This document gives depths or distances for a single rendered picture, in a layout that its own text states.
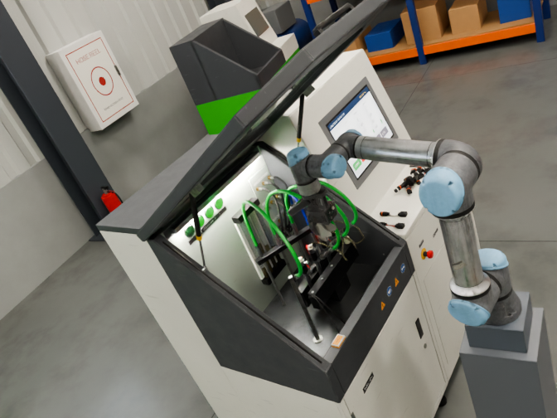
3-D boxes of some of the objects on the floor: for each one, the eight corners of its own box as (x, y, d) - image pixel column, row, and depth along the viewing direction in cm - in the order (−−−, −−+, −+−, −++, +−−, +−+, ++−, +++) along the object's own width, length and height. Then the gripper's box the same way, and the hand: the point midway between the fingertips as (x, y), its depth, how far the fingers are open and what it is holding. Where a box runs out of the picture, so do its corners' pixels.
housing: (285, 477, 251) (138, 228, 182) (243, 457, 269) (94, 224, 199) (398, 283, 338) (328, 65, 268) (360, 278, 356) (285, 71, 286)
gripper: (317, 198, 168) (336, 250, 178) (330, 183, 174) (348, 234, 183) (295, 198, 173) (315, 248, 183) (308, 183, 179) (327, 232, 189)
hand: (323, 237), depth 185 cm, fingers closed
